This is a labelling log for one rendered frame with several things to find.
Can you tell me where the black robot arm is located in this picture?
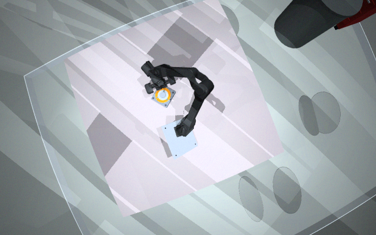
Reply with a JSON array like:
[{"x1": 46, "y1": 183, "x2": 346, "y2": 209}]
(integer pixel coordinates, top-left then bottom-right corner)
[{"x1": 141, "y1": 61, "x2": 214, "y2": 137}]

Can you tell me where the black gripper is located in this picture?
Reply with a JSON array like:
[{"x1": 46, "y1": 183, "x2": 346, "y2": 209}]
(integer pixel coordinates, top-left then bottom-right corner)
[{"x1": 145, "y1": 76, "x2": 176, "y2": 94}]

